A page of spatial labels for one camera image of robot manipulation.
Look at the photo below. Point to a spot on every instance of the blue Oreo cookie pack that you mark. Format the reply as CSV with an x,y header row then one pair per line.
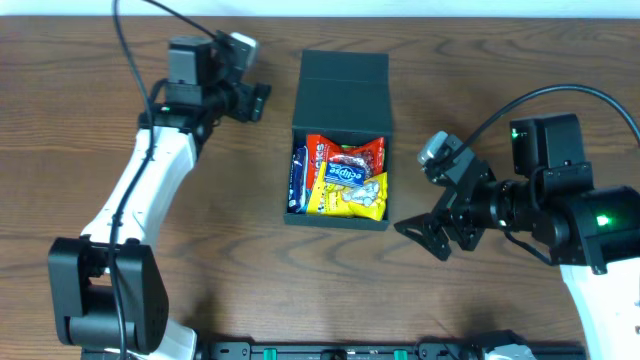
x,y
297,191

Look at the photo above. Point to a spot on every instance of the red Hacks candy bag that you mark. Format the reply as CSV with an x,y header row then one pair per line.
x,y
370,156

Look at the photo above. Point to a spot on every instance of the dark green box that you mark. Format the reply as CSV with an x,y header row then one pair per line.
x,y
344,97

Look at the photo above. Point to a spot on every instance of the yellow Hacks candy bag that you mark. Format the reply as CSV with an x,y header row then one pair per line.
x,y
366,201

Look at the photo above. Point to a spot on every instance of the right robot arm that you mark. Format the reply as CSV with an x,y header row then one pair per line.
x,y
592,235

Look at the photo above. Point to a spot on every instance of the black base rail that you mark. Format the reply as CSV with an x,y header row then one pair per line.
x,y
421,351

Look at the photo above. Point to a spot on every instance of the purple Dairy Milk chocolate bar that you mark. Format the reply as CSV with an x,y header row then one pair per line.
x,y
299,164

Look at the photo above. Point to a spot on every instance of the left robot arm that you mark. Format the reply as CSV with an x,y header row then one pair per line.
x,y
108,295

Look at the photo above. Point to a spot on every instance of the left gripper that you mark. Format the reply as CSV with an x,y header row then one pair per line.
x,y
255,102

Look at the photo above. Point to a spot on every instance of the blue Eclipse mint pack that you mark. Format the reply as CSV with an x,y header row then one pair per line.
x,y
344,175

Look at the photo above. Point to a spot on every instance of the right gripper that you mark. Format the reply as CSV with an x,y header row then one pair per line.
x,y
461,212

